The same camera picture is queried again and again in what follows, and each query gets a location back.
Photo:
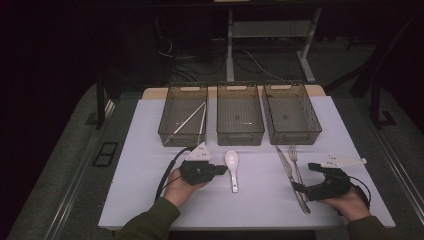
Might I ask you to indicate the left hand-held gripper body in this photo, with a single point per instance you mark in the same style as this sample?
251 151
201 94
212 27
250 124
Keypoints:
198 171

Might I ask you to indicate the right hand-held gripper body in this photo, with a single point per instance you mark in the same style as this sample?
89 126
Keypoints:
331 186

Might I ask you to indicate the white ceramic spoon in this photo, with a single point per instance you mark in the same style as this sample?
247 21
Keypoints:
231 159

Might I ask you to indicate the metal fork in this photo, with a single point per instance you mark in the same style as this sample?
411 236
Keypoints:
293 154

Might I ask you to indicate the metal table knife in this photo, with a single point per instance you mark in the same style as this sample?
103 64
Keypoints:
285 163

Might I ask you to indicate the white chopstick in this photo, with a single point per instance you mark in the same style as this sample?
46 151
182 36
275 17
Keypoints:
202 120
185 123

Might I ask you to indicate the transparent brown plastic basket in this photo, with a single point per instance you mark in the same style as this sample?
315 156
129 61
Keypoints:
240 116
290 116
180 100

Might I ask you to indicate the person's left hand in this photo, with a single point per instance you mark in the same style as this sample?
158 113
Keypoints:
180 191

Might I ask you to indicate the person's right hand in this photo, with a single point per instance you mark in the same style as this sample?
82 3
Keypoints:
350 206

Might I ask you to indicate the white table cover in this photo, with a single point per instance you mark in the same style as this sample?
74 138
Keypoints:
260 206

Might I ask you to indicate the black metal stand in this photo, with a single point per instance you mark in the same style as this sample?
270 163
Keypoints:
376 100

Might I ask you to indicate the metal floor rail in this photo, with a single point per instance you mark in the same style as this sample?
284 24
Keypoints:
396 170
71 196

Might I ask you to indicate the white metal desk frame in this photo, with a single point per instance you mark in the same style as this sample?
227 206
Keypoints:
229 50

